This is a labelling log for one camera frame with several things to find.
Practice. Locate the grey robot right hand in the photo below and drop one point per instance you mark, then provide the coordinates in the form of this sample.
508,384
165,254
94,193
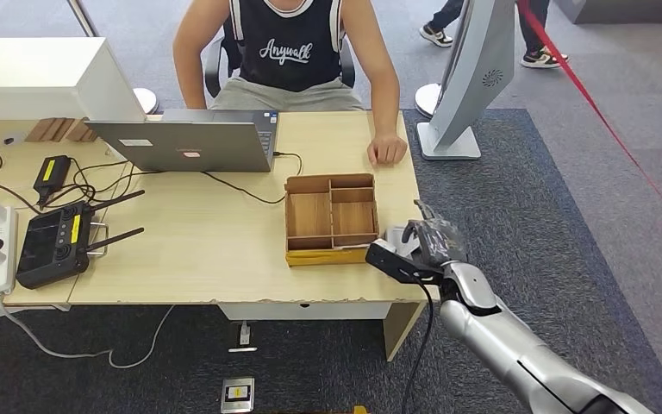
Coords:
439,243

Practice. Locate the person's left hand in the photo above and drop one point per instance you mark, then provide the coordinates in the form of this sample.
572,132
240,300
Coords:
388,151

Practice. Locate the white room key card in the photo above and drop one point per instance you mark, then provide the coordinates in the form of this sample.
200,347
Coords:
356,246

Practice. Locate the wooden compartment tray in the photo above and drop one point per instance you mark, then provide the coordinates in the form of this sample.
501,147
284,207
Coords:
308,214

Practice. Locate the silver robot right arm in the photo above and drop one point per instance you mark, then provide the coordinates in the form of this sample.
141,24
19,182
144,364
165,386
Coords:
508,343

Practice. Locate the grey white card reader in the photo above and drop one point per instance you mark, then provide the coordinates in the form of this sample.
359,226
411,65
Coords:
391,233

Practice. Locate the walking person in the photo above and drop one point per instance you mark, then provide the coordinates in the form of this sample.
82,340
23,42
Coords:
436,35

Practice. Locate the white round stand base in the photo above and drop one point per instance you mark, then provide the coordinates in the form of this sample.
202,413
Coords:
424,102
147,100

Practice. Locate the wooden desk leg panel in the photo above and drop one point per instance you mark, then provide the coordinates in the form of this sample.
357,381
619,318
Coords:
402,328

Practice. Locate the silver monitor on stand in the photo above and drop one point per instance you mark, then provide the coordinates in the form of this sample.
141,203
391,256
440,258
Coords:
474,68

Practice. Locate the white desk drawer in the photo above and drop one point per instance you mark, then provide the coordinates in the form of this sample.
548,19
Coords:
308,310

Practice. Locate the yellow object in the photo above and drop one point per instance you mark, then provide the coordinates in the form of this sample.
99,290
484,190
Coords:
359,410

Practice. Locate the black office chair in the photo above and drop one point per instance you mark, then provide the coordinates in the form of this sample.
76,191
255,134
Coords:
217,68

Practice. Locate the red barrier tape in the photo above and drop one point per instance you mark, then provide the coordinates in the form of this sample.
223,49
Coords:
536,20

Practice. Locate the silver laptop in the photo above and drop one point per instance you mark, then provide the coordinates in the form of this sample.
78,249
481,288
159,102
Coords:
182,146

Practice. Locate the floor outlet with white plug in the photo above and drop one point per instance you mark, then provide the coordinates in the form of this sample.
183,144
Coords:
244,334

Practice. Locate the silver floor socket plate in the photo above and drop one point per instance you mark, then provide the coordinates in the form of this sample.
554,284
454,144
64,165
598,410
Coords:
237,394

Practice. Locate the wooden blocks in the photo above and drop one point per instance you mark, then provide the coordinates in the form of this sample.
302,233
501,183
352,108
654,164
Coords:
57,130

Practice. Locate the grey stand pole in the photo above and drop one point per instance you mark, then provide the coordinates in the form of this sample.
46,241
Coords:
82,18

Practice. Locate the black adapter with yellow label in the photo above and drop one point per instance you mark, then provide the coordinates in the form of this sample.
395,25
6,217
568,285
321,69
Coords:
51,174

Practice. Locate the black remote controller with antennas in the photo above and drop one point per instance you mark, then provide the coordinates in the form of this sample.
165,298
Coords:
51,245

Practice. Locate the large white box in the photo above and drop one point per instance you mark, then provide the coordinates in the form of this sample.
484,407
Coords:
34,74

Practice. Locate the small black round object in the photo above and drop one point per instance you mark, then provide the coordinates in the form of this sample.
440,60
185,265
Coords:
9,140

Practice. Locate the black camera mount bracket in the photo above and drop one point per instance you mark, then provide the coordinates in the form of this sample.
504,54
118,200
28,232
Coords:
394,265

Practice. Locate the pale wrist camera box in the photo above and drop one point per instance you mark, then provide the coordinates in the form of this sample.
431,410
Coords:
385,245

